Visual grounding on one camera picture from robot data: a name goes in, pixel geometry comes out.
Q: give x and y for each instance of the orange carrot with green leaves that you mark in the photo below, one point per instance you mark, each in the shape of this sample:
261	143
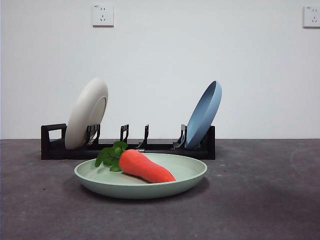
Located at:
144	167

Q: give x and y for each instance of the green round plate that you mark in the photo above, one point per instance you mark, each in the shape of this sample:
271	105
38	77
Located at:
140	190

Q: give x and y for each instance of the blue round plate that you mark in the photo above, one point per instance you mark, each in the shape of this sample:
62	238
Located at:
199	125

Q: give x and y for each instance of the white round plate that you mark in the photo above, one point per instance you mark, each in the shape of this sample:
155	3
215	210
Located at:
84	112

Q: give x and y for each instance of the black plate rack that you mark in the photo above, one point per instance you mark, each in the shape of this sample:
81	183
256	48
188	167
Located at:
62	152

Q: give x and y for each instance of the white wall socket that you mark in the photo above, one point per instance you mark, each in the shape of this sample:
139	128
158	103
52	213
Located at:
103	15
311	16

